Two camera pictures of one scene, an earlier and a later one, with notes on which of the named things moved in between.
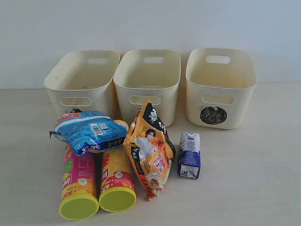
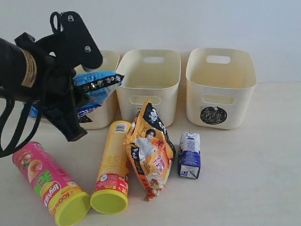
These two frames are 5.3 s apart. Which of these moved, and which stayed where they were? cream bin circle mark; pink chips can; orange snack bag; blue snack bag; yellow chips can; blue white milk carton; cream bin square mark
Moved: pink chips can; blue snack bag; yellow chips can
Stayed: orange snack bag; blue white milk carton; cream bin square mark; cream bin circle mark
